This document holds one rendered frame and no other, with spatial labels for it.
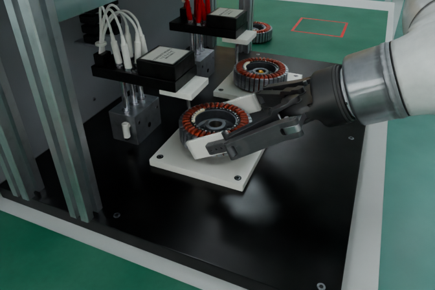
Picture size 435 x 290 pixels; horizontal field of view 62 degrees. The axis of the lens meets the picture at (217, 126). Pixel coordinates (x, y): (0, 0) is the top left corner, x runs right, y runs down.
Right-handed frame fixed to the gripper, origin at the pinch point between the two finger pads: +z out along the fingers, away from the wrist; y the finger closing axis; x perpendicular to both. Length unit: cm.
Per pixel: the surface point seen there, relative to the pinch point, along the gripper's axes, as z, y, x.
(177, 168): 4.6, -7.5, -1.6
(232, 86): 6.3, 20.2, -0.4
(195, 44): 11.8, 23.6, 9.9
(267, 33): 9, 57, 1
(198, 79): 0.4, 1.9, 7.6
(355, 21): -9, 88, -12
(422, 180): -10, 111, -98
